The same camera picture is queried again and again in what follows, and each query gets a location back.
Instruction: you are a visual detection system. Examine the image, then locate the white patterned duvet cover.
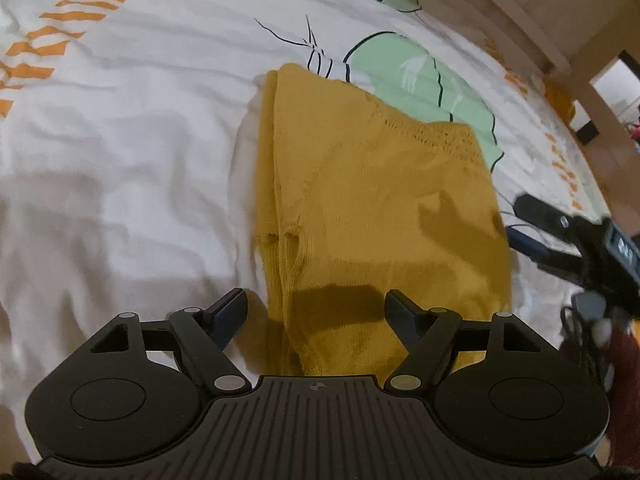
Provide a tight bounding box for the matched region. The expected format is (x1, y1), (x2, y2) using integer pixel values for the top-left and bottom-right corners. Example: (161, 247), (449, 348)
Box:
(1, 0), (608, 466)

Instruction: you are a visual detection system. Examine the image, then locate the orange bed sheet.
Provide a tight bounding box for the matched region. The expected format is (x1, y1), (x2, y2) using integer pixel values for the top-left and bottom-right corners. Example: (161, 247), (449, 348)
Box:
(544, 78), (576, 127)

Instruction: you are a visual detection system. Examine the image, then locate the wooden bed frame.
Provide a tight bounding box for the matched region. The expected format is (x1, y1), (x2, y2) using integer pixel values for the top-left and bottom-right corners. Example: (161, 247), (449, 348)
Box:
(434, 0), (640, 146)

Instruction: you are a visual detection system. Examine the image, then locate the mustard yellow knit sweater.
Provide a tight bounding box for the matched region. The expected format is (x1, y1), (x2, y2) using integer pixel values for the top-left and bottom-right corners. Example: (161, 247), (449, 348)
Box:
(238, 64), (511, 380)

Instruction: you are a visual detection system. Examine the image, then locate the right hand red sleeve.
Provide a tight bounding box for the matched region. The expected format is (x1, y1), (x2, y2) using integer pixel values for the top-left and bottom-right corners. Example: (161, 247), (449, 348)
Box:
(591, 318), (614, 351)

